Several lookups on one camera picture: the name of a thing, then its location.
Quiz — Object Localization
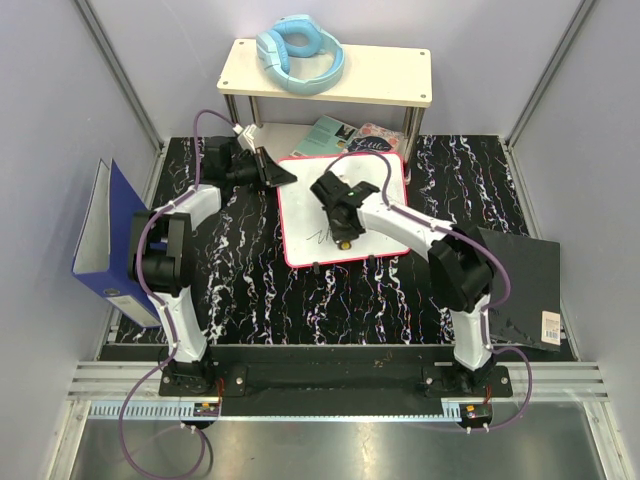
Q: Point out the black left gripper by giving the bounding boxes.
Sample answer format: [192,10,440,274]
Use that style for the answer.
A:
[227,149,297,193]

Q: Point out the pink framed whiteboard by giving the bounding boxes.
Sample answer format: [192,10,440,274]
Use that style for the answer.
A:
[277,152,409,268]

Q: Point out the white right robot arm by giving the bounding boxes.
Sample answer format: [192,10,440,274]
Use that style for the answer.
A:
[310,171,497,397]

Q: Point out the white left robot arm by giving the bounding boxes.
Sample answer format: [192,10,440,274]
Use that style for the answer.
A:
[127,136,297,396]

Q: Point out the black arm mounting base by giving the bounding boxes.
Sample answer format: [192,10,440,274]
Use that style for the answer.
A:
[159,346,514,421]

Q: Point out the teal paperback book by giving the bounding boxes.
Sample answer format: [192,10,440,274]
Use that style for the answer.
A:
[291,116,358,157]

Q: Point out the Little Women floral book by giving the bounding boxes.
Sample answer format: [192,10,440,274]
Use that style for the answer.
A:
[343,123,404,152]

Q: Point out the white two-tier shelf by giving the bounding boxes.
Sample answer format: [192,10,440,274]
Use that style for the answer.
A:
[217,38,432,162]

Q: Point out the light blue headphones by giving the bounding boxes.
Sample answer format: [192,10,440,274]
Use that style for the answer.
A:
[255,14,346,96]

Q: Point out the black notebook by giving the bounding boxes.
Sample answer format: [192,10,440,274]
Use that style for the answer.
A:
[480,228,561,352]

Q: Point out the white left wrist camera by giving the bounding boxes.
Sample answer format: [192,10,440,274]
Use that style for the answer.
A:
[233,124,259,152]

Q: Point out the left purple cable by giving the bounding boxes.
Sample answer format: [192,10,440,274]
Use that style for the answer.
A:
[118,109,244,480]

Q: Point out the blue ring binder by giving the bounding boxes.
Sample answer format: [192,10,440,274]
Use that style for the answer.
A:
[72,160,161,328]

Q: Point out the grey slotted cable duct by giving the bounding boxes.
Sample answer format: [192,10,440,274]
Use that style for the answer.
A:
[88,400,221,421]

